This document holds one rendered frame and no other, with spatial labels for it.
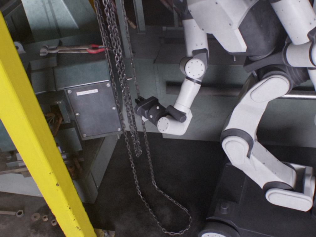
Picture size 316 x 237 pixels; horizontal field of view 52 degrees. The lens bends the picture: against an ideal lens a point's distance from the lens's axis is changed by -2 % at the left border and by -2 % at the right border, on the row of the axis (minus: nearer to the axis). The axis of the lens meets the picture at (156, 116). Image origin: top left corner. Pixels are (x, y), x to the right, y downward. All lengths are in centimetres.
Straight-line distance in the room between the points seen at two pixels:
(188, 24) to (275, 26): 34
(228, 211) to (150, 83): 90
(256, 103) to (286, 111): 81
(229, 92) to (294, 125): 50
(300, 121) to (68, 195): 139
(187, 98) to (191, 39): 23
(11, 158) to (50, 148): 64
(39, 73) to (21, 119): 49
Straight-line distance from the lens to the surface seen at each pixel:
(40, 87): 156
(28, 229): 206
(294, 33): 101
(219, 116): 208
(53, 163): 129
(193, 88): 133
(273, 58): 117
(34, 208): 213
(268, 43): 111
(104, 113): 160
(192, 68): 128
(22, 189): 219
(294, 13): 98
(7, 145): 181
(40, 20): 215
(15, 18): 252
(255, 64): 119
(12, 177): 212
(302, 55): 101
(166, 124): 132
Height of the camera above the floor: 159
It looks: 40 degrees down
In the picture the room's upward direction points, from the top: 8 degrees counter-clockwise
